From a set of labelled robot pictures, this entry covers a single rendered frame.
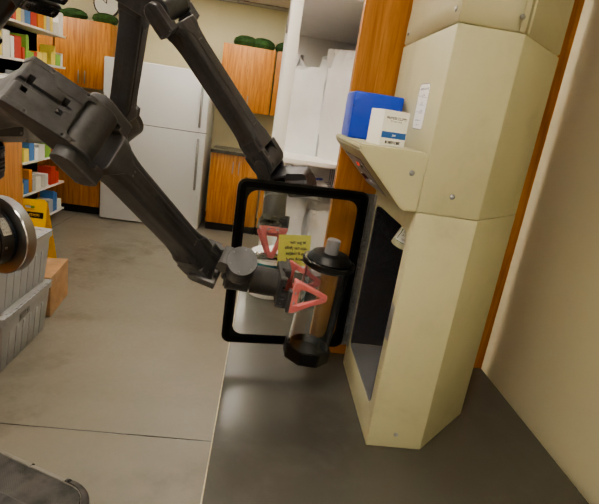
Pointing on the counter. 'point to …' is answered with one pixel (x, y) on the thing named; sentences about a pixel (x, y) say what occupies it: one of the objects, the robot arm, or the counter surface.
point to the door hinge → (360, 268)
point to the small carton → (388, 127)
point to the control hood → (391, 169)
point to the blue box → (354, 122)
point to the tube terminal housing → (453, 221)
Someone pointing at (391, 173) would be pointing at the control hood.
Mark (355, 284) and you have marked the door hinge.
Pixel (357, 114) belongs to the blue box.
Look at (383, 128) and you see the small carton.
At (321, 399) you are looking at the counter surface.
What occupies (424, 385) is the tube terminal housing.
